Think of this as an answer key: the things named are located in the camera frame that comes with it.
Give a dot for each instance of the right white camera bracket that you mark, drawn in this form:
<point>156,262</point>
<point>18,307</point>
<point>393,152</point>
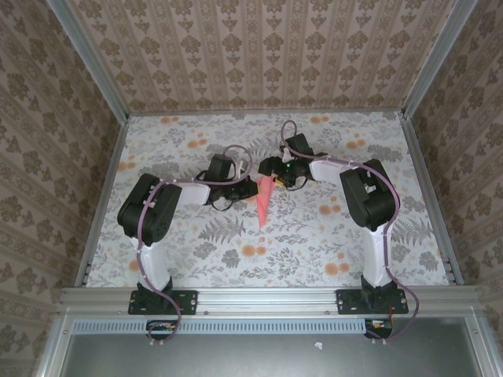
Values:
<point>286,155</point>

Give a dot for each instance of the left white camera bracket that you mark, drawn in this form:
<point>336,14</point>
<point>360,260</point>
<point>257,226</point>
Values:
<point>240,168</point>

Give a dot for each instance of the floral table cover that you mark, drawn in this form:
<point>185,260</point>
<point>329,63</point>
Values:
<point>275,259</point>

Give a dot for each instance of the small connector board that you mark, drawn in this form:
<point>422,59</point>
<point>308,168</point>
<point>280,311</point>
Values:
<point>379,326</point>
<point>161,326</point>

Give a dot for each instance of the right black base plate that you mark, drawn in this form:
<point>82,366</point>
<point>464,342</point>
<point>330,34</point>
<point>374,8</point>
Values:
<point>346,302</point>

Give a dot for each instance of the pink cloth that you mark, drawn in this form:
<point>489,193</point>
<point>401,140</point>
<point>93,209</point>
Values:
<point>264,200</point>

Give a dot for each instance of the aluminium corner post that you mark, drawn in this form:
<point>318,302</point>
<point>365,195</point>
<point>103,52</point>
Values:
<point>94,63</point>
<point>437,59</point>

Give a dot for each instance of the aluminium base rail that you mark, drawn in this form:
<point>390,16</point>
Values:
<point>267,300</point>

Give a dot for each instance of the grey metal panel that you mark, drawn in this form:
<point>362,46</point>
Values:
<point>255,357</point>

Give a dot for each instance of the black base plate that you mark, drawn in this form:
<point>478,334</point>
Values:
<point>188,302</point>
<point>346,302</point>

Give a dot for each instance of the white camera bracket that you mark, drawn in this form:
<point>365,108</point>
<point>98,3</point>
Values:
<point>240,168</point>
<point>286,155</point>

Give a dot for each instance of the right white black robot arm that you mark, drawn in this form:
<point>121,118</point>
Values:
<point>365,192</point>

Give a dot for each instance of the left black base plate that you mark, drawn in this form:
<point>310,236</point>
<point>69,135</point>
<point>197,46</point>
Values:
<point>188,302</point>

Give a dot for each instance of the aluminium side rail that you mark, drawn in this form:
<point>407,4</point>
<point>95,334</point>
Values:
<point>430,196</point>
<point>103,200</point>

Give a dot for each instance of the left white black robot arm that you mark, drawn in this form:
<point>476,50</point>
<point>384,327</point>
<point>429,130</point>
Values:
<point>149,212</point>

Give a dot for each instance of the aluminium table edge rail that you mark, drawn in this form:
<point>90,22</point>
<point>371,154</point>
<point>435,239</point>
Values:
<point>267,112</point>

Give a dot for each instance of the aluminium lower frame strut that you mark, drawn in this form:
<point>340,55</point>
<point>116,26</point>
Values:
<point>481,345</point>
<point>55,345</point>

